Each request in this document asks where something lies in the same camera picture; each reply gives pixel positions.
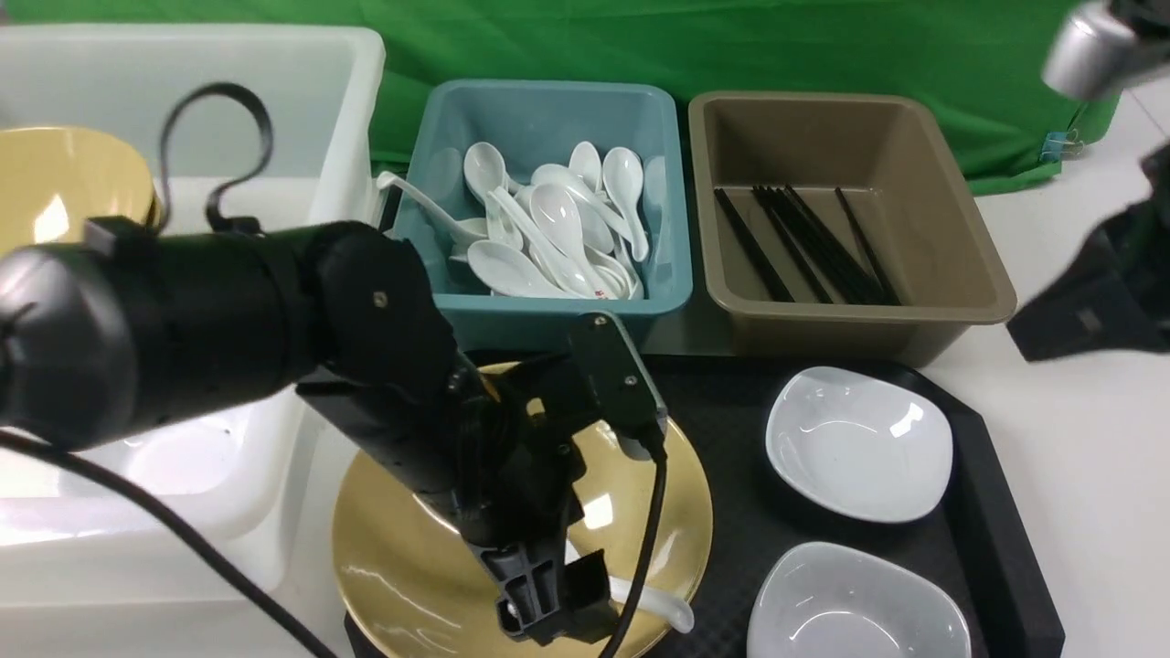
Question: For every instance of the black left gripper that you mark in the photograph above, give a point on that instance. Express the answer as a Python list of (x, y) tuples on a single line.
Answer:
[(492, 453)]

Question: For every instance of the white soup spoon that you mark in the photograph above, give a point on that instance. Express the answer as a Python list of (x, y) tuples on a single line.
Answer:
[(668, 607)]

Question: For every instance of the yellow noodle bowl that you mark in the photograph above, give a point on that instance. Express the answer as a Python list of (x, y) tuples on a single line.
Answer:
[(415, 590)]

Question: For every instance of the white square dish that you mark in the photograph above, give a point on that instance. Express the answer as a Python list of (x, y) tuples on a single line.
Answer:
[(859, 446), (826, 600)]

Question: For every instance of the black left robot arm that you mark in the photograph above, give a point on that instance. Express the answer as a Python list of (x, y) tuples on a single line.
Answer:
[(128, 331)]

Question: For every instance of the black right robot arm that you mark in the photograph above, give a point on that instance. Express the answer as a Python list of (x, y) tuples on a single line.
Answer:
[(1114, 295)]

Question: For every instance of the top stacked yellow bowl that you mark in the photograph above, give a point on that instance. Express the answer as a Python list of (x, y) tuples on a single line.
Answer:
[(54, 178)]

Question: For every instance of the white spoon front left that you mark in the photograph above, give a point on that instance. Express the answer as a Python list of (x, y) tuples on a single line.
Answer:
[(510, 272)]

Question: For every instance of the white dish in tub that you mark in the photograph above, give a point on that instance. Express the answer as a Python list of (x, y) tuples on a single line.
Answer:
[(191, 457)]

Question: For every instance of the white ladle spoon hanging out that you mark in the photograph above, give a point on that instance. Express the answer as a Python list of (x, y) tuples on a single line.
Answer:
[(464, 232)]

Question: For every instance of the white spoon centre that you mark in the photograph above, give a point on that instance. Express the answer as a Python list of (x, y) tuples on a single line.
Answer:
[(553, 209)]

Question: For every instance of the teal plastic bin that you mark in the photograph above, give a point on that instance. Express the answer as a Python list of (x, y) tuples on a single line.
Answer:
[(532, 122)]

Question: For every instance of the white spoon back right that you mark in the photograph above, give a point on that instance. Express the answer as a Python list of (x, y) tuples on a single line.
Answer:
[(623, 179)]

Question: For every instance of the black chopstick bundle in bin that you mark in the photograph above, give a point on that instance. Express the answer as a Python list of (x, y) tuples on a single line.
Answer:
[(827, 265)]

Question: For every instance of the white spoon back left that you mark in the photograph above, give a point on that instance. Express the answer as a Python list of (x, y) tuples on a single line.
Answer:
[(484, 172)]

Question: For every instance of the black plastic tray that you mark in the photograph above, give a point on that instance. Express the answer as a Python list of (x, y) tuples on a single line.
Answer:
[(974, 546)]

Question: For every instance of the large white plastic tub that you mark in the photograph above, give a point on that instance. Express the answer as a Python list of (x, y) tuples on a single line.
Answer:
[(69, 543)]

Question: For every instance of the brown plastic bin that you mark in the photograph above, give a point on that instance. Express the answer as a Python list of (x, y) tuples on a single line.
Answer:
[(890, 158)]

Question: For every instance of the blue binder clip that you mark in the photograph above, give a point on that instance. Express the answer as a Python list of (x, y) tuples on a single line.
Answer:
[(1060, 146)]

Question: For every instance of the green cloth backdrop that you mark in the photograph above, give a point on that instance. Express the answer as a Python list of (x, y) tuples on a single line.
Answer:
[(975, 64)]

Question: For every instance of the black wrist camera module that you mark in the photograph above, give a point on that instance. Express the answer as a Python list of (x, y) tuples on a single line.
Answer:
[(625, 395)]

